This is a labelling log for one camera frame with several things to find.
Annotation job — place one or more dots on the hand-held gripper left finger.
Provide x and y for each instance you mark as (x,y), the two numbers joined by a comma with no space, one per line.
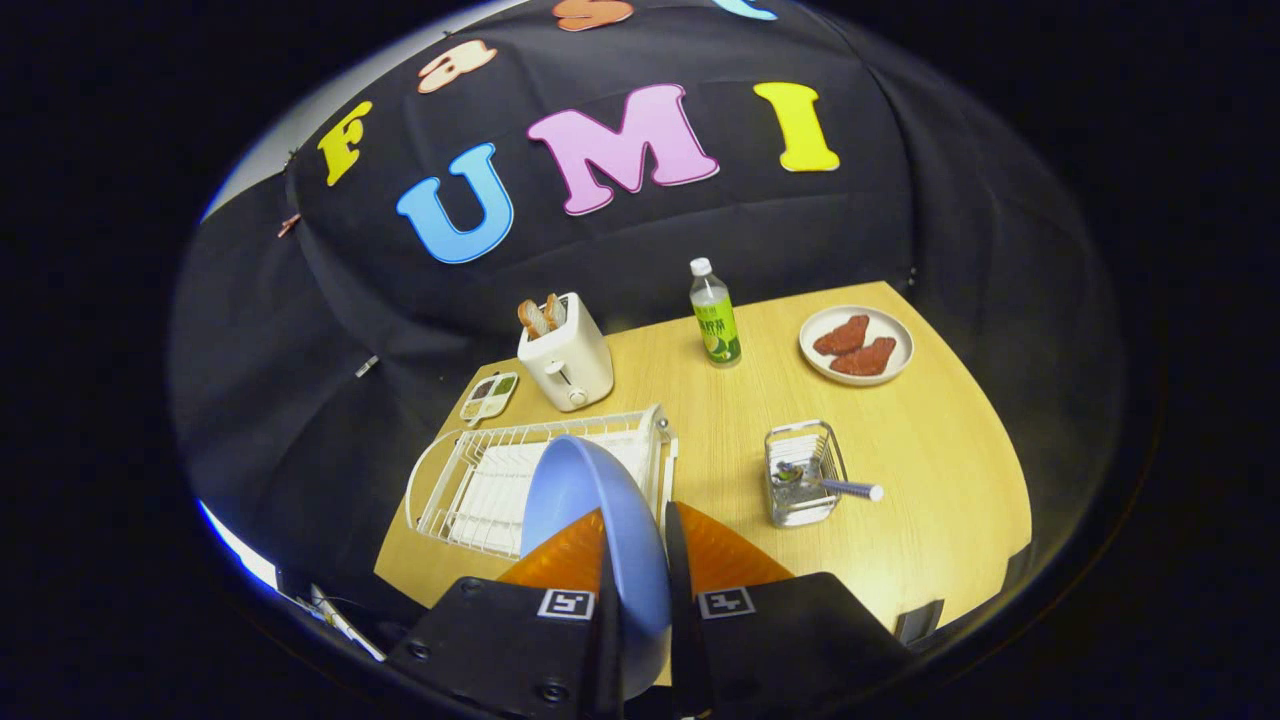
(500,640)

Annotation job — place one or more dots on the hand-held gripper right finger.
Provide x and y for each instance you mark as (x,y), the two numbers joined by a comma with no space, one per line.
(680,620)

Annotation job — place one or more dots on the blue plate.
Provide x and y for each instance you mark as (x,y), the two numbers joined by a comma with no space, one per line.
(590,480)

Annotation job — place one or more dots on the metal spoon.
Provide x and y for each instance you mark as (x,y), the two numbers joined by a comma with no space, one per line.
(845,488)

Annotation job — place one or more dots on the white plate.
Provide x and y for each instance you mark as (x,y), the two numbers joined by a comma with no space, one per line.
(895,330)

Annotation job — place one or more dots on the white divided condiment tray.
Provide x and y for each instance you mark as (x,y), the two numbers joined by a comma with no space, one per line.
(489,398)

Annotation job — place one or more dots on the white toaster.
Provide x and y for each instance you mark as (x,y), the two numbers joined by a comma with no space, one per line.
(570,360)

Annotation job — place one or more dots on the green label drink bottle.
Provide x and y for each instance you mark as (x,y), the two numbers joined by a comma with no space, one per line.
(716,325)

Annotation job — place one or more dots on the white cloth clip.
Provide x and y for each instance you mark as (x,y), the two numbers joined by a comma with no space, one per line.
(366,366)

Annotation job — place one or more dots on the brown meat piece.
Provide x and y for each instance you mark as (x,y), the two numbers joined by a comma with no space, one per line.
(843,335)
(865,358)

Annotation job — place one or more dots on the toast bread slice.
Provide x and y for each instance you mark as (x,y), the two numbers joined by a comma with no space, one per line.
(533,319)
(555,310)

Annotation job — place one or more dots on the black backdrop cloth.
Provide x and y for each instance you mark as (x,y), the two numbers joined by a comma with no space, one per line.
(650,230)

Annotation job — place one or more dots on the pink cloth clip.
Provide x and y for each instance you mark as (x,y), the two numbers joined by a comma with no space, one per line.
(289,225)

